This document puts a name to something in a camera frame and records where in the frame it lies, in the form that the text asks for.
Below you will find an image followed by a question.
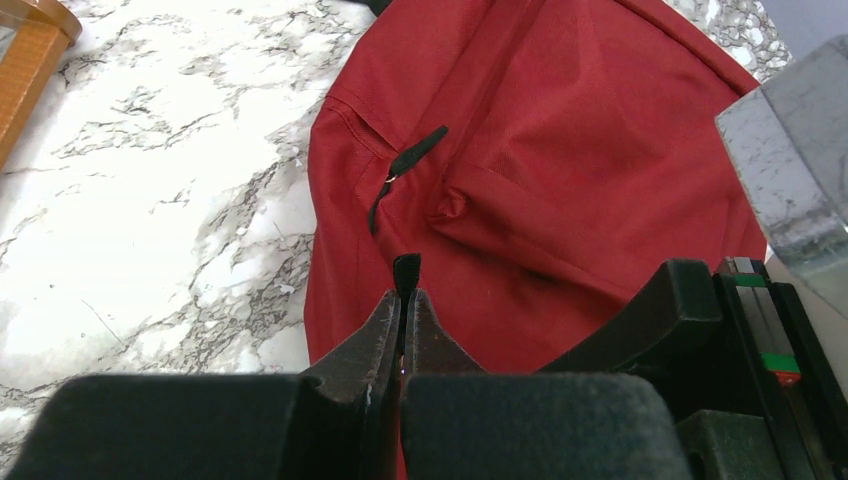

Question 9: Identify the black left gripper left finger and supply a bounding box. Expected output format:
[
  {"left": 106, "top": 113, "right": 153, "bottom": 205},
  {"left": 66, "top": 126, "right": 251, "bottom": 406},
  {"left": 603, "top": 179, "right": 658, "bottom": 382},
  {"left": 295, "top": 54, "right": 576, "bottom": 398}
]
[{"left": 304, "top": 290, "right": 402, "bottom": 479}]

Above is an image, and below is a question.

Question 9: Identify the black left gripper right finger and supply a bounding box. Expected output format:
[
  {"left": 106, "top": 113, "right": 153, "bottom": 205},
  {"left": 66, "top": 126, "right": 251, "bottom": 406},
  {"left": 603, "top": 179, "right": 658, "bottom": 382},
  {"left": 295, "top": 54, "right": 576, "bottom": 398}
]
[{"left": 403, "top": 289, "right": 485, "bottom": 376}]

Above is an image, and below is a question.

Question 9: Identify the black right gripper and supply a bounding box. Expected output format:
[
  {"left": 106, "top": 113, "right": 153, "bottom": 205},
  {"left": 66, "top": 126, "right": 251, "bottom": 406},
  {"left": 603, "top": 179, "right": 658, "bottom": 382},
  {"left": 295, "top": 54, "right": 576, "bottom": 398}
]
[{"left": 542, "top": 257, "right": 847, "bottom": 479}]

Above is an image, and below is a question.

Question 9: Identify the red student backpack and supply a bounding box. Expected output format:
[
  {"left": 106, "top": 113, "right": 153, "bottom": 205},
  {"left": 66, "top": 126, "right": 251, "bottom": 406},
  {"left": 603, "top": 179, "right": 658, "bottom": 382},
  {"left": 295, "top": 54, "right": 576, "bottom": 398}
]
[{"left": 303, "top": 0, "right": 768, "bottom": 480}]

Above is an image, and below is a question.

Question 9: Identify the orange wooden shelf rack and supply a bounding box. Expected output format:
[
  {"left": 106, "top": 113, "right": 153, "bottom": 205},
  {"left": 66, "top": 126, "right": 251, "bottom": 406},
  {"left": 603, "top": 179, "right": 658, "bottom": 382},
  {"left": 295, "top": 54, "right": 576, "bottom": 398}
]
[{"left": 1, "top": 0, "right": 82, "bottom": 163}]

